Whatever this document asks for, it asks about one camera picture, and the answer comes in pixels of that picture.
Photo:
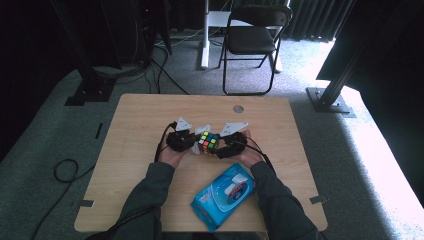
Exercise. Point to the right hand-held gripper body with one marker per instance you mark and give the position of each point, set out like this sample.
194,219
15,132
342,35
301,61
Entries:
235,143

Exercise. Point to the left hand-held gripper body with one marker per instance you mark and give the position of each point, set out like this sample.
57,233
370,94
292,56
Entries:
180,140

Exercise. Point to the multicoloured puzzle cube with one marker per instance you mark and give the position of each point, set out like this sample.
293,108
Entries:
208,142

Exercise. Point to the blue wet wipes pack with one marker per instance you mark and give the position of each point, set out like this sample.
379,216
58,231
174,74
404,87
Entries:
223,196

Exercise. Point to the person's left hand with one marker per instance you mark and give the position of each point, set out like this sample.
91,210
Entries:
170,156

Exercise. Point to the person's right hand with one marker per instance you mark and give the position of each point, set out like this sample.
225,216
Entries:
250,155

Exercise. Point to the round grey table grommet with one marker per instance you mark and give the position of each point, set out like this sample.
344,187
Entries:
238,108

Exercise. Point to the black tape strip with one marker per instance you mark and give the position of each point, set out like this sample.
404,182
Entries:
99,130

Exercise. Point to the black folding chair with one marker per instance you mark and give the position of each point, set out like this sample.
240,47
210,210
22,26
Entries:
248,40

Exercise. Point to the grey tape piece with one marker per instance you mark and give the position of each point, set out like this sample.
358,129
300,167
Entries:
86,203
318,199

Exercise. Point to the black metal stand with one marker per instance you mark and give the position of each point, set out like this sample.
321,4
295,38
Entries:
328,101
90,90

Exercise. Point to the black computer tower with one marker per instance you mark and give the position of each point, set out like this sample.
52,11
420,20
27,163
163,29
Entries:
148,30

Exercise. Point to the dark pleated curtain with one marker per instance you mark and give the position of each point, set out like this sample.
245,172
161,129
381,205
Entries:
313,20

